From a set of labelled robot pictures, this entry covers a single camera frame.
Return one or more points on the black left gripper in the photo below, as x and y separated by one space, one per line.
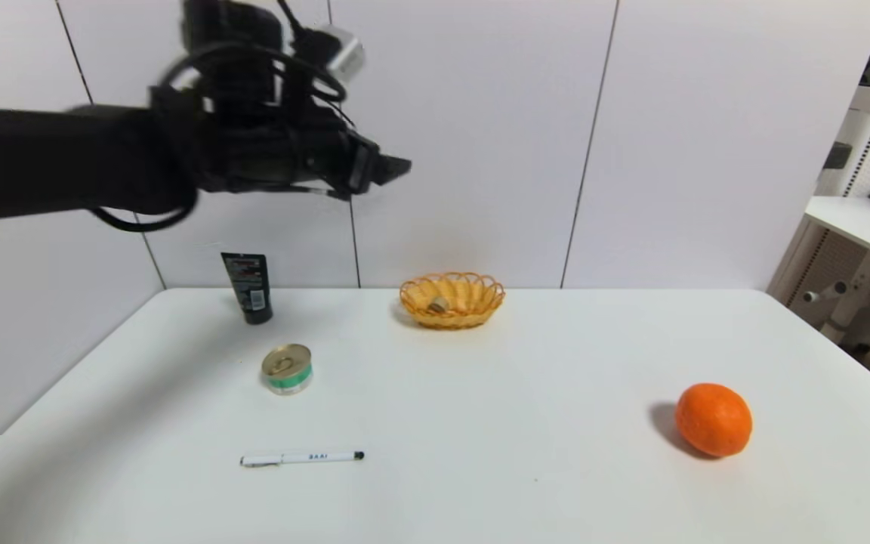
364 167

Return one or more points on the small round wooden block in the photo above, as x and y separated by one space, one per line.
439 305

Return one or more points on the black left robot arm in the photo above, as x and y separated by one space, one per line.
42 162

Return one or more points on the yellow wicker basket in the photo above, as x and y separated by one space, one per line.
461 306

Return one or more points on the black cosmetic tube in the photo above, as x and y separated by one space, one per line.
249 285

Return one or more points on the tin can with green label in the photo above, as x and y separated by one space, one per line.
286 369

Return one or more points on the white pen with black tip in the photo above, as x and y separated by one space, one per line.
303 456

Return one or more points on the orange fruit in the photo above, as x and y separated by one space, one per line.
714 419

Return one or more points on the white side desk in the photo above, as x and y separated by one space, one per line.
850 221

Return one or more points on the white desk leg with knob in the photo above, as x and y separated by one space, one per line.
865 302

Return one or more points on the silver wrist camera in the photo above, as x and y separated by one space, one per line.
338 51

